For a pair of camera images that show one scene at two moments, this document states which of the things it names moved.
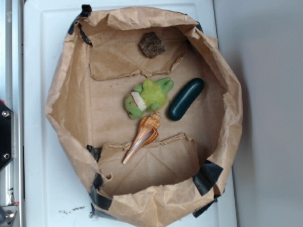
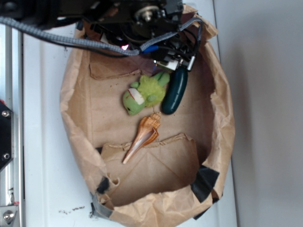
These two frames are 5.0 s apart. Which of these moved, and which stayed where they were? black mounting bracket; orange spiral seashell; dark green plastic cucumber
Moved: dark green plastic cucumber
Stayed: black mounting bracket; orange spiral seashell
